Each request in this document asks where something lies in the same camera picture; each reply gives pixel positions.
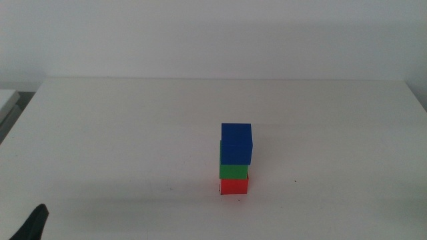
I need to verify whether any red cube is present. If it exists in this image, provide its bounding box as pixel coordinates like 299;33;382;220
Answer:
220;176;250;195

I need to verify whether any green cube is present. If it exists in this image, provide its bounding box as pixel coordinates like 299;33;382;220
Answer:
219;140;250;180

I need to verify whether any blue cube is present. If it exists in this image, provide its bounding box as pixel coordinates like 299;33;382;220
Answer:
220;123;254;166

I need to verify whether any white side table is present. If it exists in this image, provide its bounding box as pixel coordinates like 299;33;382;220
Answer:
0;89;21;144

